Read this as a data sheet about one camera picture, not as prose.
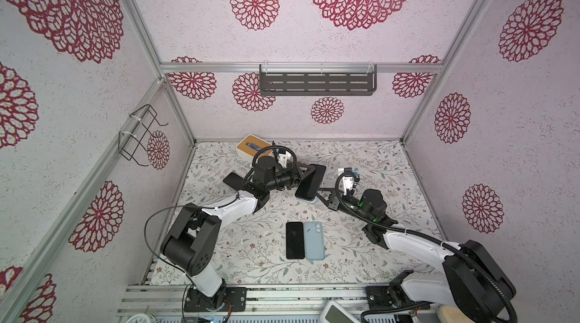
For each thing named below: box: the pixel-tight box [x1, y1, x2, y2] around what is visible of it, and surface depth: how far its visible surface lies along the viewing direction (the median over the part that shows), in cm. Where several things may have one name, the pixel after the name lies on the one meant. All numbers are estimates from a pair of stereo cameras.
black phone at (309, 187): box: [294, 163, 328, 201], surface depth 79 cm
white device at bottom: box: [319, 299, 361, 323], surface depth 69 cm
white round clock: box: [126, 313, 151, 323], surface depth 69 cm
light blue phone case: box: [304, 221, 325, 261], surface depth 89 cm
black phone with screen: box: [285, 221, 306, 260], surface depth 87 cm
